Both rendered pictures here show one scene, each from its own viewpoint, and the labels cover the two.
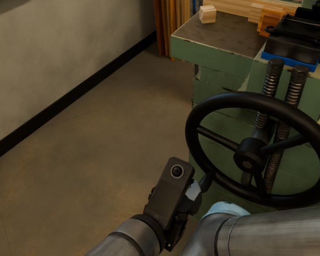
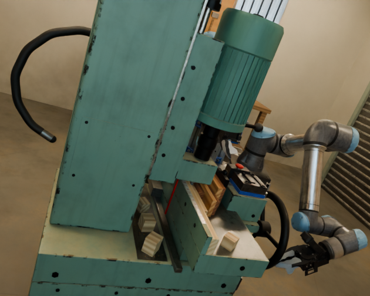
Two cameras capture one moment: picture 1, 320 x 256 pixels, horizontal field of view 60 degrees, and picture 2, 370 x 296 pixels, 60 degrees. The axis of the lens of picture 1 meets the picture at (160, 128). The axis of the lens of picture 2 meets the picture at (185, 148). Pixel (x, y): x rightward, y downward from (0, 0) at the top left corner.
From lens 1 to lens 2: 144 cm
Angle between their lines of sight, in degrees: 108
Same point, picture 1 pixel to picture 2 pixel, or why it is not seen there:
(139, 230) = (332, 239)
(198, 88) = not seen: hidden behind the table
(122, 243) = (341, 237)
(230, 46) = (241, 225)
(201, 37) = (249, 242)
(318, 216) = (317, 177)
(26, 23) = not seen: outside the picture
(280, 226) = (318, 187)
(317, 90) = not seen: hidden behind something
